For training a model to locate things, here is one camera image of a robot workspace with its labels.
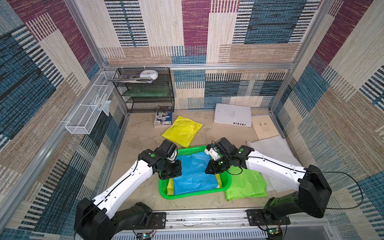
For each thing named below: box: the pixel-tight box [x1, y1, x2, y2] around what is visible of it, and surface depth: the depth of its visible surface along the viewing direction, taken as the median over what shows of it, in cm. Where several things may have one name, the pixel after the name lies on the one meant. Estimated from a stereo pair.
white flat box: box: [213, 103, 252, 128], surface depth 115 cm
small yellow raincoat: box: [161, 115, 203, 148], surface depth 108 cm
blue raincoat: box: [173, 151, 219, 196], surface depth 81 cm
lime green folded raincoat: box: [224, 165, 268, 202], surface depth 82 cm
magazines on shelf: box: [108, 74, 153, 84], surface depth 82 cm
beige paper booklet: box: [251, 115, 280, 140], surface depth 112 cm
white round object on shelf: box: [139, 69, 159, 81], surface depth 91 cm
